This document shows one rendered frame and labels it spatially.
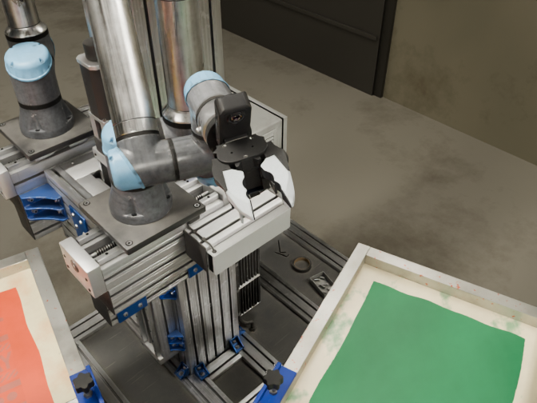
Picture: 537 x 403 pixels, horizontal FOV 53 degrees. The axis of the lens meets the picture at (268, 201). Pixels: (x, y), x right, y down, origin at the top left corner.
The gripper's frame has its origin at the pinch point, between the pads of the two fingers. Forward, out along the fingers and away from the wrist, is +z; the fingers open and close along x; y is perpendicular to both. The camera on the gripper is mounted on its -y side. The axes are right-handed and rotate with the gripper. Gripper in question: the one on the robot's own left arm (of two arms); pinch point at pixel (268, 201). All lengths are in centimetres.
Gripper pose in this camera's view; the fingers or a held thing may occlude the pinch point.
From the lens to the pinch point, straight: 67.9
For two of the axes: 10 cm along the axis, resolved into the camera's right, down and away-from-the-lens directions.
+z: 3.3, 6.1, -7.2
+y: 1.3, 7.3, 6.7
